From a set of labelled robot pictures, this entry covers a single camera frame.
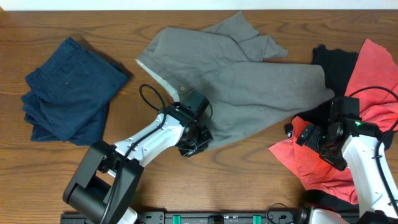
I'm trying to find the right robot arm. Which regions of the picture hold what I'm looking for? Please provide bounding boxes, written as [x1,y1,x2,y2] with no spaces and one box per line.
[296,118,397,223]

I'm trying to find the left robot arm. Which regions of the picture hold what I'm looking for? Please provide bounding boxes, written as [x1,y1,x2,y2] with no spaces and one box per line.
[62,102,212,223]

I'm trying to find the black garment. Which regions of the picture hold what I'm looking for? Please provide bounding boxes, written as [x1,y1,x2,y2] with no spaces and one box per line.
[296,45,359,128]

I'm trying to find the grey shorts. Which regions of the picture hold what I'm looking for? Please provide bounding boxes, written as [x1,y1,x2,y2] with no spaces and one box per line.
[137,12,334,149]

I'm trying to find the folded navy blue shorts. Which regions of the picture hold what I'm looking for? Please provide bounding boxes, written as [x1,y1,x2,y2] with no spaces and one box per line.
[21,37,129,146]

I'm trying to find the red shorts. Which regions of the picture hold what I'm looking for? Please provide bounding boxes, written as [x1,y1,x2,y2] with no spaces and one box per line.
[270,39,397,205]

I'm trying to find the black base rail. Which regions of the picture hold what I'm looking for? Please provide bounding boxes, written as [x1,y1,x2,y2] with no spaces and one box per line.
[60,202,361,224]

